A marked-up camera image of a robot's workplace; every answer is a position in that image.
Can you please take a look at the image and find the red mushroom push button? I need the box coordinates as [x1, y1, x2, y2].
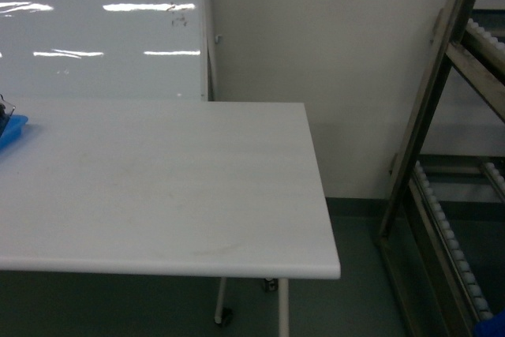
[0, 95, 16, 136]

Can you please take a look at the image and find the white table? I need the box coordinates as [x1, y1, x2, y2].
[1, 97, 341, 336]

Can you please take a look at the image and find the white glossy whiteboard panel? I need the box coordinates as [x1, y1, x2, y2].
[1, 0, 212, 101]

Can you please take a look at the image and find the blue plastic tray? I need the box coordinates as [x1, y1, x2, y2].
[0, 114, 28, 150]

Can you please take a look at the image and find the blue crate lower shelf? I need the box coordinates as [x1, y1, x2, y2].
[473, 312, 505, 337]

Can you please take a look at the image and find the metal roller rack frame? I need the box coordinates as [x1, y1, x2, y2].
[377, 0, 504, 336]

